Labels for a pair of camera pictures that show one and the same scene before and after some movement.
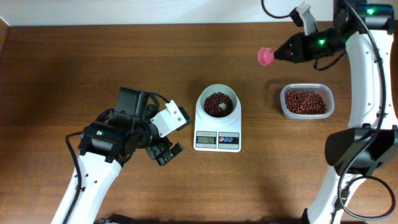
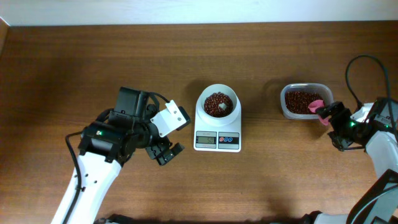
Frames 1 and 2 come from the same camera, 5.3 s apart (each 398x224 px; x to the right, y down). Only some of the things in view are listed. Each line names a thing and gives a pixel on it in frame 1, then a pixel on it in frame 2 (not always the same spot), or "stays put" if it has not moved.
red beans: x=295 y=102 stays put
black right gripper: x=296 y=50 → x=333 y=113
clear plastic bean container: x=306 y=101 stays put
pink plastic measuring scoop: x=265 y=56 → x=314 y=105
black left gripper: x=163 y=145 stays put
